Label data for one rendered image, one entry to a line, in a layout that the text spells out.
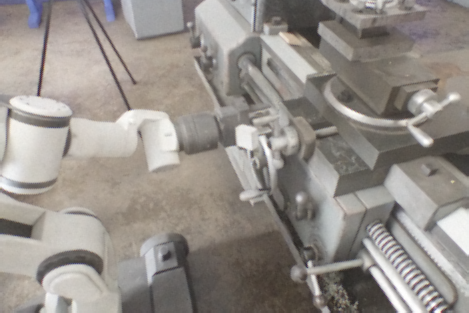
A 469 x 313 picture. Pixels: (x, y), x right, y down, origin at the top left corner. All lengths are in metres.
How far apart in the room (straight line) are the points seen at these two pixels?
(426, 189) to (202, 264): 1.07
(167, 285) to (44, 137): 0.94
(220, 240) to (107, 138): 1.13
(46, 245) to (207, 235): 0.94
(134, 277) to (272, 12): 1.14
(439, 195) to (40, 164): 0.73
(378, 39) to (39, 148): 0.75
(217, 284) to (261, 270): 0.20
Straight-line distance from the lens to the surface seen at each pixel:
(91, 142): 0.63
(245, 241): 1.69
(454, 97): 0.82
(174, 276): 1.40
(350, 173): 0.80
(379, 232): 0.90
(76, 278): 0.93
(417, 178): 0.84
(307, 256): 0.98
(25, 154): 0.56
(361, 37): 0.91
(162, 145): 0.72
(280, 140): 0.83
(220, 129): 0.74
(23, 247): 0.91
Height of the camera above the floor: 1.42
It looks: 40 degrees down
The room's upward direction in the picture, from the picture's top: 1 degrees clockwise
